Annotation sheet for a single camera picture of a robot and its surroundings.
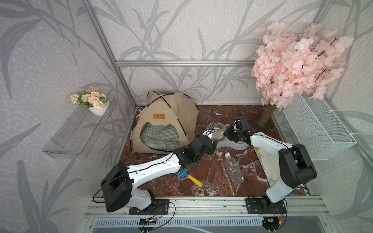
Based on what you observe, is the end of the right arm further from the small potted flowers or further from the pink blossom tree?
the small potted flowers

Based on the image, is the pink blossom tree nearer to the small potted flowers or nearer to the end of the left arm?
the end of the left arm

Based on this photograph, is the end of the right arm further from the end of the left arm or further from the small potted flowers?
the small potted flowers
